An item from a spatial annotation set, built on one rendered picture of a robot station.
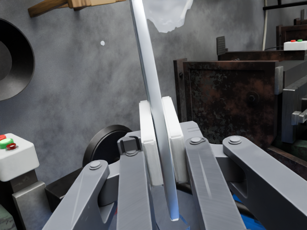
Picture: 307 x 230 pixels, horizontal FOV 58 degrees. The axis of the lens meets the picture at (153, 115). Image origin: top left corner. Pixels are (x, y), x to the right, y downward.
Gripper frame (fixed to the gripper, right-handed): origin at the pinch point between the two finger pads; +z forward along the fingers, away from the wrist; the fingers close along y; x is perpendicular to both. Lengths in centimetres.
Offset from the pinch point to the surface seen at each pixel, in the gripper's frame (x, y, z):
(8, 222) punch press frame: -24.4, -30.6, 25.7
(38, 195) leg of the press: -22.8, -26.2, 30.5
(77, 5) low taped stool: 12, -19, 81
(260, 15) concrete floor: -16, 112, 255
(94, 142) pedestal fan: -50, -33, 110
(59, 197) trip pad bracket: -22.1, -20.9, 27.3
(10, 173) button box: -16.5, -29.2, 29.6
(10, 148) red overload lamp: -12.5, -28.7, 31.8
